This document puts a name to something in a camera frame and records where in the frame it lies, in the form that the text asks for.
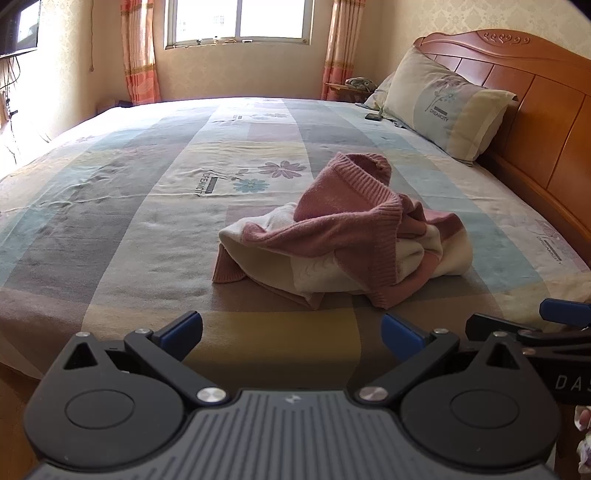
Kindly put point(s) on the large floral pillow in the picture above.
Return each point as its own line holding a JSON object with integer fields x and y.
{"x": 443, "y": 106}

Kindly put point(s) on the pink and white knit sweater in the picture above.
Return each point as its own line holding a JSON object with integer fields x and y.
{"x": 351, "y": 207}

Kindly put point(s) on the dark box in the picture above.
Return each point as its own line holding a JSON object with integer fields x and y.
{"x": 123, "y": 103}

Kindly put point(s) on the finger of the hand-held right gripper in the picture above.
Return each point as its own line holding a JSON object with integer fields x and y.
{"x": 563, "y": 311}
{"x": 485, "y": 325}

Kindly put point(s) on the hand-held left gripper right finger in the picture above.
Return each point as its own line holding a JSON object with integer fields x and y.
{"x": 401, "y": 334}

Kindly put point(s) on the wooden headboard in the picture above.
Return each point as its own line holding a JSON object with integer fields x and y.
{"x": 554, "y": 115}

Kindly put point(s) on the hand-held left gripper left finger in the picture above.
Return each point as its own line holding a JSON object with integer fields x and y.
{"x": 182, "y": 330}

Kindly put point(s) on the window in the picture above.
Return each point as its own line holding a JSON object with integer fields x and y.
{"x": 203, "y": 18}

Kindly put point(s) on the person's right hand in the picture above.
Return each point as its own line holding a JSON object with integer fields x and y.
{"x": 584, "y": 417}

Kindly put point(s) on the small pale pillow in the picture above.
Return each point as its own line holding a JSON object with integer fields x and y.
{"x": 379, "y": 94}

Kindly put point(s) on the black television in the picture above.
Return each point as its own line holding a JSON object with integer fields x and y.
{"x": 23, "y": 27}

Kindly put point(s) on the orange striped curtain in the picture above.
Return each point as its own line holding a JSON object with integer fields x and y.
{"x": 341, "y": 46}
{"x": 138, "y": 60}

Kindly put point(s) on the wooden nightstand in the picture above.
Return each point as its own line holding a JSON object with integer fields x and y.
{"x": 344, "y": 95}

